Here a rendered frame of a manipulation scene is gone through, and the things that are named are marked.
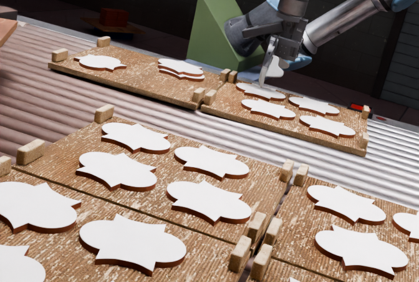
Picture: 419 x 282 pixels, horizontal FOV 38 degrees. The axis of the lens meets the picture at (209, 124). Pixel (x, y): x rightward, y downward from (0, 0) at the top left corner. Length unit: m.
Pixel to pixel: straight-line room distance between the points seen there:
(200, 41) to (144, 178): 1.24
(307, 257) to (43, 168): 0.44
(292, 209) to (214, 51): 1.21
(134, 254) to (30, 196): 0.19
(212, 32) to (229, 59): 0.11
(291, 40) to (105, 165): 0.78
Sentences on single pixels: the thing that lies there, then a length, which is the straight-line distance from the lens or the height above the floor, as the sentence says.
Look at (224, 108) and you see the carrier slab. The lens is 1.51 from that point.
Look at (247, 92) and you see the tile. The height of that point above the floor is 0.95.
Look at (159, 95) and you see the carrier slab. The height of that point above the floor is 0.93.
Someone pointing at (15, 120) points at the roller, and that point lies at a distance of 1.25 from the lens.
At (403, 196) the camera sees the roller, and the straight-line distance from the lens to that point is 1.32.
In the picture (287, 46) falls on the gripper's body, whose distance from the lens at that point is 1.66.
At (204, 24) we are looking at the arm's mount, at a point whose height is 1.01.
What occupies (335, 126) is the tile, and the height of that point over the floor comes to 0.95.
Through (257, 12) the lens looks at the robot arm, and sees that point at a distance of 2.16.
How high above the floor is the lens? 1.37
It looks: 19 degrees down
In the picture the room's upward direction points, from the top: 12 degrees clockwise
